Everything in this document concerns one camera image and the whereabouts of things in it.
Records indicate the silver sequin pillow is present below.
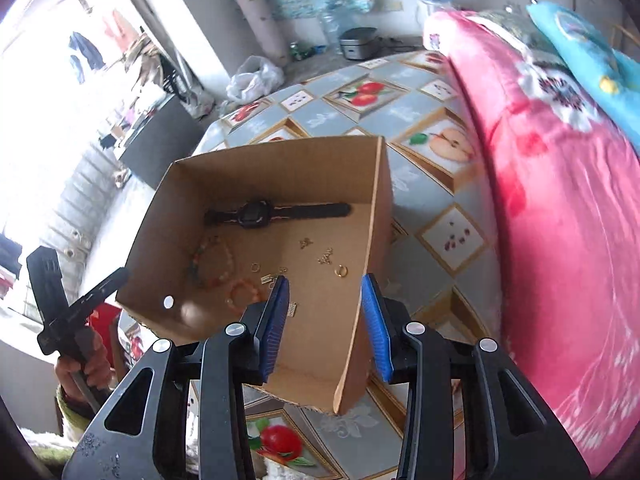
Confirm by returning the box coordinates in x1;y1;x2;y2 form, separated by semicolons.
467;7;561;56

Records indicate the multicoloured glass bead bracelet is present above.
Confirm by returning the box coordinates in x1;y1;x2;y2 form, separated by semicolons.
189;237;237;288

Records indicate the pile of clothes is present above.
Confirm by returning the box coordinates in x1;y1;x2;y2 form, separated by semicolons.
122;35;171;91

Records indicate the clear empty water bottle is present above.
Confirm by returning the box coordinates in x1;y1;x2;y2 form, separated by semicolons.
320;7;351;48

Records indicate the grey cabinet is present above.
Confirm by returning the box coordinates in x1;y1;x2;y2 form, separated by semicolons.
117;92;206;186

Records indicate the brown cardboard box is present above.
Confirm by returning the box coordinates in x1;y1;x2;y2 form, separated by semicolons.
115;135;393;416

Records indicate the dark hanging jacket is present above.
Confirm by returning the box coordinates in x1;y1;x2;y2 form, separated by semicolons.
67;31;106;83

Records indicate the fruit print tablecloth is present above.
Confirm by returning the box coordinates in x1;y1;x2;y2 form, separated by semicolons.
117;50;506;480

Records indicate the pink floral quilt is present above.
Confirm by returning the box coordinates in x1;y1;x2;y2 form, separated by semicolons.
422;10;640;476

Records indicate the white plastic bag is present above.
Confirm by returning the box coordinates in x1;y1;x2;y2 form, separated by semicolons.
226;55;286;103

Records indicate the blue cartoon pillow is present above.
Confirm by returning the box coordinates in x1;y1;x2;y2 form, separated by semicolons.
525;1;640;153

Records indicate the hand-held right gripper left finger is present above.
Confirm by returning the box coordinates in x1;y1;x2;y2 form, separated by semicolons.
62;275;292;480

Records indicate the pink orange bead bracelet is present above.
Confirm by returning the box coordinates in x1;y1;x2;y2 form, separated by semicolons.
226;277;268;307

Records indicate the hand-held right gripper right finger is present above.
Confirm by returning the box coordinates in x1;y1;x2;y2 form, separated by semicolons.
361;274;593;480

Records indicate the pink paper roll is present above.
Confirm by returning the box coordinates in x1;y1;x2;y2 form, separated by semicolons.
235;0;291;68

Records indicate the person's left hand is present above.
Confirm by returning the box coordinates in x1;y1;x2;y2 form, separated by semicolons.
52;332;115;397

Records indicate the pink band smartwatch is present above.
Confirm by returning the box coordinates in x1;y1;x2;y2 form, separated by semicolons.
203;200;352;230

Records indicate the person's left forearm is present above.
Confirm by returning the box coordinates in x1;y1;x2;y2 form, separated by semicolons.
20;382;116;466

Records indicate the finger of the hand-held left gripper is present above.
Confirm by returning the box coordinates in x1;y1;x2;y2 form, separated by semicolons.
60;267;131;333

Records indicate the pink hanging garment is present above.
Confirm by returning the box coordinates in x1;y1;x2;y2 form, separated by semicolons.
102;8;141;51

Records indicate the grey rice cooker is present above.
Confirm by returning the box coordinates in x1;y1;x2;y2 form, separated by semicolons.
339;27;380;61

